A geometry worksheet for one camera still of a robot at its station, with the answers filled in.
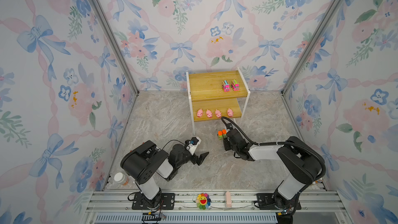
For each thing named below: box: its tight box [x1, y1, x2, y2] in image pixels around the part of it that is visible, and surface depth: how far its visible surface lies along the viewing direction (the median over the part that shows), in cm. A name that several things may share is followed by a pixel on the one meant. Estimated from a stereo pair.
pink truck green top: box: [230, 78, 240, 91], surface depth 76 cm
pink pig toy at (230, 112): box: [227, 107, 234, 118], surface depth 87 cm
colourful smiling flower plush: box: [195, 192, 211, 210], surface depth 75 cm
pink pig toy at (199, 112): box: [196, 108, 204, 118], surface depth 87 cm
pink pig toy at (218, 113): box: [215, 108, 222, 119], surface depth 87 cm
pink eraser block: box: [225, 190, 232, 208], surface depth 75 cm
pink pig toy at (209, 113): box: [206, 109, 213, 119], surface depth 87 cm
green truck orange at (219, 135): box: [217, 130, 223, 140], surface depth 97 cm
